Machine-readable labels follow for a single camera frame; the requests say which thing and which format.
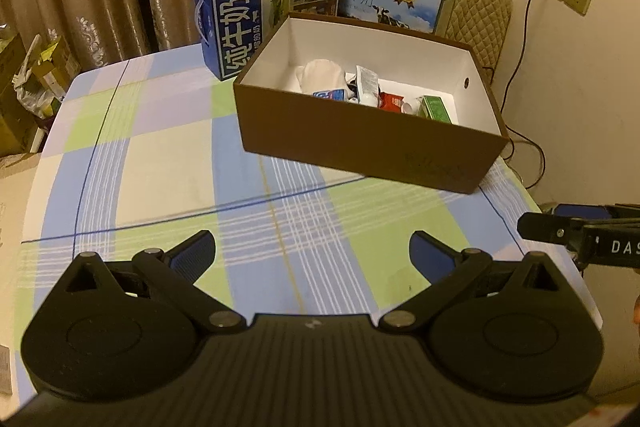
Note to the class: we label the red snack packet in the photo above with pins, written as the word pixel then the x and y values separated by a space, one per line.
pixel 390 102

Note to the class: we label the white cream tube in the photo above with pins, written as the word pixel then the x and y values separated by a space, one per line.
pixel 368 89

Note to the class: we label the small blue white box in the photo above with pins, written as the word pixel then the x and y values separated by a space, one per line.
pixel 334 94

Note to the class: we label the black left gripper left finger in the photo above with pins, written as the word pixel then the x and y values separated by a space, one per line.
pixel 172 275

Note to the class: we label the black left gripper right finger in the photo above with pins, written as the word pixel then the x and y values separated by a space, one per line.
pixel 449 272

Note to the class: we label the cluttered cardboard pile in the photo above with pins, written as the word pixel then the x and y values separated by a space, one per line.
pixel 35 80

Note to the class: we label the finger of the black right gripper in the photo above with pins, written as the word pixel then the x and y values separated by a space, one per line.
pixel 558 230

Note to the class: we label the beige quilted cushion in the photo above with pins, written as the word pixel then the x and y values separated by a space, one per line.
pixel 482 25

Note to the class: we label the small white pill bottle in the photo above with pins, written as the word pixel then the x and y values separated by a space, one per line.
pixel 411 106

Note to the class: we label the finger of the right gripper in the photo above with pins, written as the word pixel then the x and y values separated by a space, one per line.
pixel 599 212

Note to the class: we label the brown cardboard shoe box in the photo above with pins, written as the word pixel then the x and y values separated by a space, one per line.
pixel 277 119

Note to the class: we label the white rolled sock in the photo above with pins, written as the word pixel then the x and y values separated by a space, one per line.
pixel 320 75

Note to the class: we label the small green box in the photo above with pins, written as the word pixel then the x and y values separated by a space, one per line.
pixel 432 107

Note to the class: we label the person's hand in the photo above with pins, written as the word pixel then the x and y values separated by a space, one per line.
pixel 636 312

